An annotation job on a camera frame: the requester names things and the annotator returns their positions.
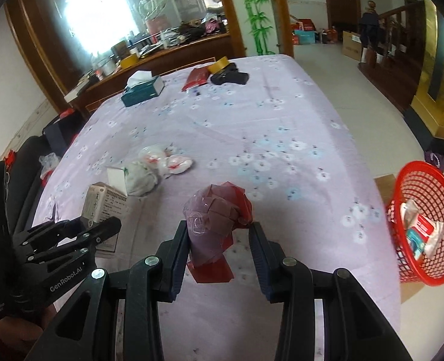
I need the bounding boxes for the brown tape roll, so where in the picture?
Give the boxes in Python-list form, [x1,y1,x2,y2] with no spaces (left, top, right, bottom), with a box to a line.
[207,56,230,75]

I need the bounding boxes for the clear plastic bag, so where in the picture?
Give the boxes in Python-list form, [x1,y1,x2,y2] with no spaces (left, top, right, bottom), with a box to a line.
[39,152,62,179]

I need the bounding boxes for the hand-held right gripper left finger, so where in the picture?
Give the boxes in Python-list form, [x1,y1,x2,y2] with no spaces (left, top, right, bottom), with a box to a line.
[24,221,190,361]

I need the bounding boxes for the teal printed packet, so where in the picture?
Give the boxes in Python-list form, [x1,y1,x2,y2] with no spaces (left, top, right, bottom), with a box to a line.
[407,229,425,261]

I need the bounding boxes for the wooden staircase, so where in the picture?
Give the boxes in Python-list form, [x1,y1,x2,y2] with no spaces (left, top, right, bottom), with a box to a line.
[359,0,426,113]

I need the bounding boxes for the person's left forearm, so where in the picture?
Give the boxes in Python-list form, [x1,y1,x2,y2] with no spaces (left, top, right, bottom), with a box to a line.
[0,303,57,361]

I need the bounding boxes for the white box with green edge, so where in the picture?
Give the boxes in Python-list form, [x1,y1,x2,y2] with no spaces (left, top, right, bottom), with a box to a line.
[106,166,129,197]

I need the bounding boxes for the wooden sideboard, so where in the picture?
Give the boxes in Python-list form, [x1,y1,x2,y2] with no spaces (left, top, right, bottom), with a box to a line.
[66,32,245,117]

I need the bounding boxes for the cardboard box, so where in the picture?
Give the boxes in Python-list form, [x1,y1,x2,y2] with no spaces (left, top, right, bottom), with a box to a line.
[342,30,367,61]

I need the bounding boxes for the green tissue box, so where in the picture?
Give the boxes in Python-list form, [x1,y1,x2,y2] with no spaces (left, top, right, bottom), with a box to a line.
[121,71,166,108]

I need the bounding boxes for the black chair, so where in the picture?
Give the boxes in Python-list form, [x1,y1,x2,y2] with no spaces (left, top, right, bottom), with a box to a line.
[43,115,84,156]

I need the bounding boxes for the white sachet with red label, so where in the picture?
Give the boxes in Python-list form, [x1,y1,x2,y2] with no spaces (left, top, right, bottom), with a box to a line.
[406,211,444,260]

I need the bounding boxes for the crumpled white plastic bags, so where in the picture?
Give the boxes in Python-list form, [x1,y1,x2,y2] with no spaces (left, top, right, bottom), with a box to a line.
[126,160,159,197]

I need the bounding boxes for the clear plastic wrapper with red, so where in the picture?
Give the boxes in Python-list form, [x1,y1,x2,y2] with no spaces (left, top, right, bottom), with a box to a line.
[138,145,169,170]
[165,154,195,177]

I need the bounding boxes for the wall mirror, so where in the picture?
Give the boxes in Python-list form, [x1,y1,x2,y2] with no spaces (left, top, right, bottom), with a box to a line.
[17,0,230,72]

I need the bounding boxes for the black pouch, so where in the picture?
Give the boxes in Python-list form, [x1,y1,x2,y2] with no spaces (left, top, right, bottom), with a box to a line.
[210,63,250,86]

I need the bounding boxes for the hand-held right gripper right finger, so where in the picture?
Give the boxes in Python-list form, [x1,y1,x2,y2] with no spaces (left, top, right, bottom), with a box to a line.
[249,221,414,361]

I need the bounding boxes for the purple and red plastic wrapper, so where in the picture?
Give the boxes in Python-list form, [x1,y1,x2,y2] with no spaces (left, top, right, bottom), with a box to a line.
[182,182,253,283]

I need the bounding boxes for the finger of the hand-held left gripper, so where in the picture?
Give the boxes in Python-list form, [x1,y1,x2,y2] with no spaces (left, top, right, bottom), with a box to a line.
[22,216,122,266]
[13,219,86,251]

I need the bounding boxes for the red flat packet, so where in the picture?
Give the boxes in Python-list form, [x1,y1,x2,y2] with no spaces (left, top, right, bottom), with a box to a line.
[180,66,211,91]

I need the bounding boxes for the red plastic mesh basket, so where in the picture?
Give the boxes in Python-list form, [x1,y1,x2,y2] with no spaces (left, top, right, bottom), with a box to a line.
[385,161,444,286]

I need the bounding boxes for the green bamboo wall decal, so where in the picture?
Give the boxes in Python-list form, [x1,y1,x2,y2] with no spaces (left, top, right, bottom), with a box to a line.
[229,0,277,56]

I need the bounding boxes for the dark coat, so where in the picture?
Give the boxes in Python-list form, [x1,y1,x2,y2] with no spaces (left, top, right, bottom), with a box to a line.
[359,2,382,49]

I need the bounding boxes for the white printed carton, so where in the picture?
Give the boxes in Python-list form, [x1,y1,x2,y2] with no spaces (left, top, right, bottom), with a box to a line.
[81,182,129,253]

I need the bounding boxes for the floral purple tablecloth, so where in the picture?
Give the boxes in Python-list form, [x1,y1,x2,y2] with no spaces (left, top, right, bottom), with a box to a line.
[32,54,401,361]

